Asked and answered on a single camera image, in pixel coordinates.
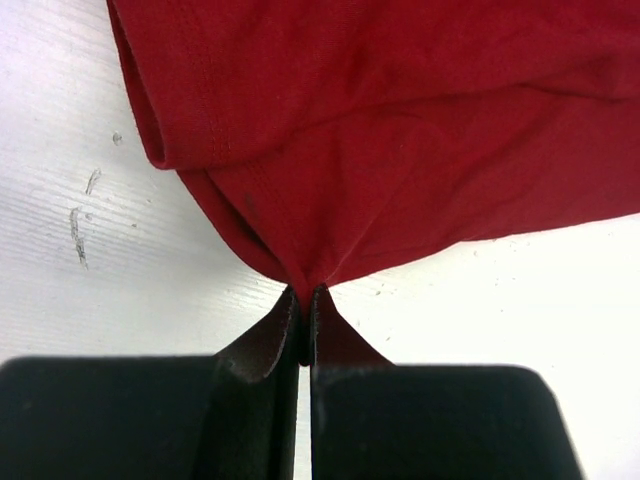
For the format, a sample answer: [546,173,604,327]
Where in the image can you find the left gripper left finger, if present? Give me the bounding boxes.
[1,290,299,479]

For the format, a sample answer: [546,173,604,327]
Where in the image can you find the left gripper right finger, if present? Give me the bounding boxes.
[309,286,582,479]

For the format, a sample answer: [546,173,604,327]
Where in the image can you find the dark red t shirt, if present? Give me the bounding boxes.
[107,1,639,299]

